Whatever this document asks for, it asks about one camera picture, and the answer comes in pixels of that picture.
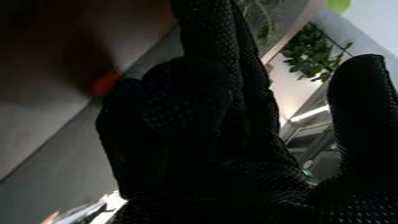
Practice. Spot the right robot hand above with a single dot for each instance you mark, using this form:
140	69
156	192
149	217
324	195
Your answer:
206	150

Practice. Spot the green potted plant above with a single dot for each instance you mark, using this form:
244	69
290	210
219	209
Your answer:
313	56

